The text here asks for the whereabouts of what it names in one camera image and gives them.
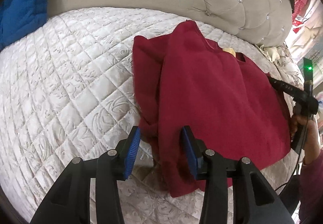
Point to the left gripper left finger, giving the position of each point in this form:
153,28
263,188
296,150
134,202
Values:
68,200

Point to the white quilted bedspread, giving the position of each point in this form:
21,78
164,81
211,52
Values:
67,91

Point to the blue quilted cushion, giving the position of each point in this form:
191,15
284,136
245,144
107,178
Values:
20,18

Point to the floral side pillow right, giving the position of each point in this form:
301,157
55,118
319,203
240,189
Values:
280,56

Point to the pink sleeve forearm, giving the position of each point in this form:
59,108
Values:
310,210

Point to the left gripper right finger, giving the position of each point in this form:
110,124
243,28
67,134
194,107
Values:
254,200

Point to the person's right hand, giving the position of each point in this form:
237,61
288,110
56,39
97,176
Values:
311,146

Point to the dark red sweater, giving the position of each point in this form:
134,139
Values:
183,79

